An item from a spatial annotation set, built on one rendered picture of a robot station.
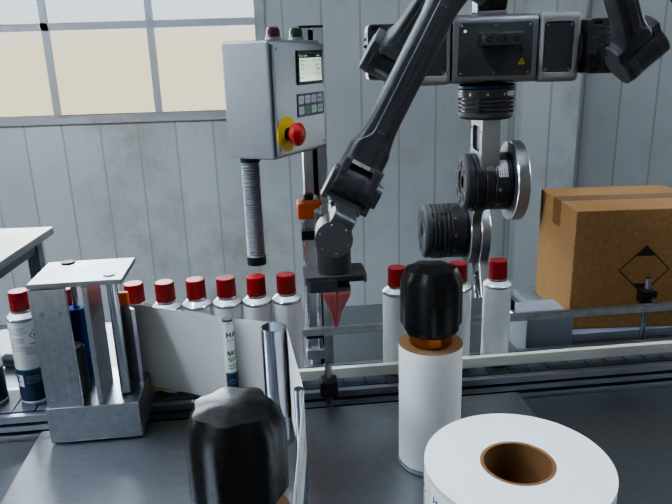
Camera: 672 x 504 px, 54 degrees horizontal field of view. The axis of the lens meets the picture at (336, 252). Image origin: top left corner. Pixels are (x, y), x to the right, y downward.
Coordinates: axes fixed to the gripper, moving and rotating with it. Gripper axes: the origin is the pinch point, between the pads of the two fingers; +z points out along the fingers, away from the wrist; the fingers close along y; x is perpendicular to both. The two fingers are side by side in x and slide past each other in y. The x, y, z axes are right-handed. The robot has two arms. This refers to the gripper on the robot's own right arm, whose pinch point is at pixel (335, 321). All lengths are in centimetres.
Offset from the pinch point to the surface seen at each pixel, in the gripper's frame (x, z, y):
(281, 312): 3.7, -0.8, -9.1
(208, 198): 257, 31, -45
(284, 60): 7.9, -42.8, -6.1
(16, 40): 262, -55, -134
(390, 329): 4.2, 4.2, 10.2
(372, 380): 3.1, 13.6, 6.6
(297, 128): 5.4, -32.1, -4.6
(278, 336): -14.6, -4.5, -9.8
